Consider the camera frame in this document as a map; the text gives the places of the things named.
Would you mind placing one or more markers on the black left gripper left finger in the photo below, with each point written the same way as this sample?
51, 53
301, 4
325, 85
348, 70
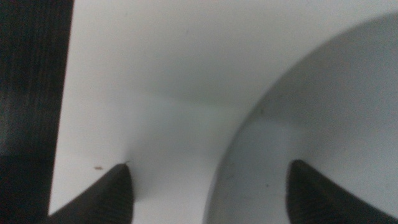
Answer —
109, 199

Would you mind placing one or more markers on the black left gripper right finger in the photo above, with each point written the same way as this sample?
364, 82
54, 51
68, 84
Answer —
314, 199

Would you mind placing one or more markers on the grey shallow bowl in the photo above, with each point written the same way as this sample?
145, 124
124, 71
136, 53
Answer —
326, 124

